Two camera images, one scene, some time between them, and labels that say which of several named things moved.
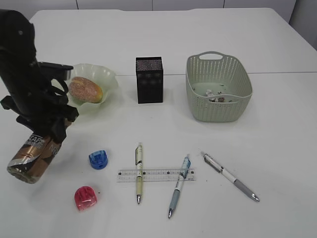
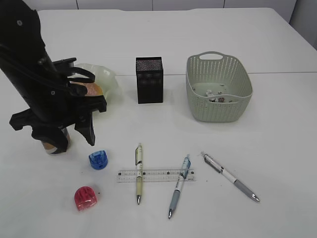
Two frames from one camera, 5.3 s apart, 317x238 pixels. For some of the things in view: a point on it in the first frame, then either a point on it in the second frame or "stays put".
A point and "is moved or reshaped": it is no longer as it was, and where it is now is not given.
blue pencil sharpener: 98,159 stays put
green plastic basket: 219,87 stays put
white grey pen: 229,175 stays put
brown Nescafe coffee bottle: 32,158 is moved or reshaped
